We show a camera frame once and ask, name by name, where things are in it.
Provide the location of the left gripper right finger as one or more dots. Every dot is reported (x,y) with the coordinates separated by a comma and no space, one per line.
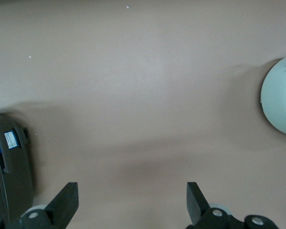
(197,210)

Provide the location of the brown table cover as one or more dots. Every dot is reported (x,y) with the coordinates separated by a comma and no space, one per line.
(138,83)

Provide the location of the black rice cooker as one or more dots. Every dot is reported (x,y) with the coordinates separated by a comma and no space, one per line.
(12,181)

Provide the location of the pale green steel pot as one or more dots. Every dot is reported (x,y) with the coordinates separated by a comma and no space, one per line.
(276,95)

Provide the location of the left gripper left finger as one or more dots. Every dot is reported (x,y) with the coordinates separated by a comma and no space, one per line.
(62,205)

